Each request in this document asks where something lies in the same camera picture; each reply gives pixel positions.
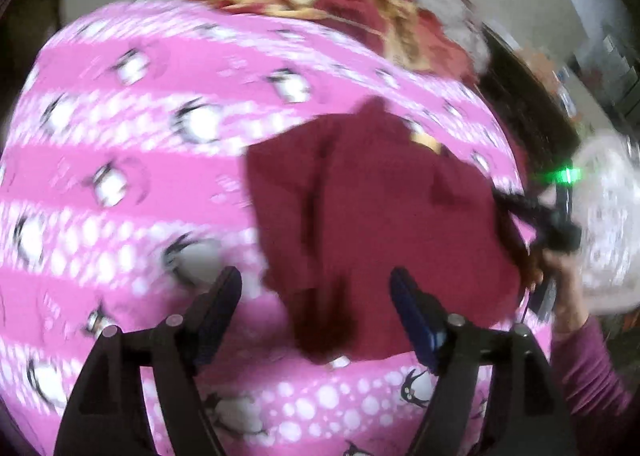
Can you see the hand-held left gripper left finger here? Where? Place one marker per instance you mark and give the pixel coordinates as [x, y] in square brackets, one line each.
[220, 306]

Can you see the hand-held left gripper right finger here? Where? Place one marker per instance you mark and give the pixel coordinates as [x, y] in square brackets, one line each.
[412, 316]

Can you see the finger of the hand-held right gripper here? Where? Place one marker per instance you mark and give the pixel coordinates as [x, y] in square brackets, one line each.
[520, 208]

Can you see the maroon shirt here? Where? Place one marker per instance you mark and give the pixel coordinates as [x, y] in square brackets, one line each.
[375, 216]

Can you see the person's right hand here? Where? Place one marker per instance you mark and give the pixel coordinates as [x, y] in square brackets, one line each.
[567, 286]

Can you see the pink penguin blanket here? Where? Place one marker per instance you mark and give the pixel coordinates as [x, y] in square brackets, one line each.
[150, 176]

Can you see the dark carved wooden bed frame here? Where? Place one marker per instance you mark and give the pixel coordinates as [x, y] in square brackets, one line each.
[530, 101]

